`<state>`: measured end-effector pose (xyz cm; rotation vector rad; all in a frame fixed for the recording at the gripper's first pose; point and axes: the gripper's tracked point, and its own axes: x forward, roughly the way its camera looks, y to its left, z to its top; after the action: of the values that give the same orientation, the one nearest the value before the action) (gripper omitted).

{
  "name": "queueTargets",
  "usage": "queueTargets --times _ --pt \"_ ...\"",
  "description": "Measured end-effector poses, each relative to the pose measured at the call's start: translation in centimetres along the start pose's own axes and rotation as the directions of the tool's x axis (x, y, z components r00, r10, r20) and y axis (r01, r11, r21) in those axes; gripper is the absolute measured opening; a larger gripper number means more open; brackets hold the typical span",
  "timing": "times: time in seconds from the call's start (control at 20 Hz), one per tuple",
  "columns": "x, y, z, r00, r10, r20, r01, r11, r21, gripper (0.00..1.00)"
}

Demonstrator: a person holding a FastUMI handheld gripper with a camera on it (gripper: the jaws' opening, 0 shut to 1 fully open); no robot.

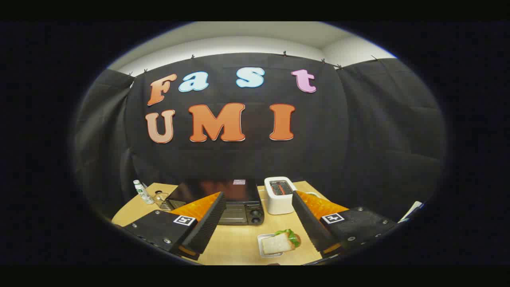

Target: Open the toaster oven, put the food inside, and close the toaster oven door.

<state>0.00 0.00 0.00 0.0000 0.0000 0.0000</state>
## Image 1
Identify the lettuce sandwich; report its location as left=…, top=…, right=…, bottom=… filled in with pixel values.
left=261, top=229, right=302, bottom=255

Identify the white bottle with green label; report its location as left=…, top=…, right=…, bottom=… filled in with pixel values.
left=133, top=180, right=155, bottom=205

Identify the white sheet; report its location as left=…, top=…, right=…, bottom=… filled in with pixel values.
left=398, top=201, right=424, bottom=223

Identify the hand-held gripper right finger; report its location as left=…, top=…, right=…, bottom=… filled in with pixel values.
left=292, top=190, right=399, bottom=259

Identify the small wire mesh basket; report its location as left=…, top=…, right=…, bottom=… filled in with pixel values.
left=153, top=191, right=173, bottom=211

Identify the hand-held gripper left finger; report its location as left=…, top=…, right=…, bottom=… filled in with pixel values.
left=124, top=191, right=227, bottom=261

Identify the white rectangular tray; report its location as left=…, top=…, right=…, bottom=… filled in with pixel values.
left=257, top=233, right=284, bottom=258

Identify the black toaster oven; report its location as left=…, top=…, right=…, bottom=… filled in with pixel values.
left=165, top=179, right=265, bottom=226

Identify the white pop-up toaster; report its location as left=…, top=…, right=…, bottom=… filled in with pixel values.
left=264, top=177, right=297, bottom=215

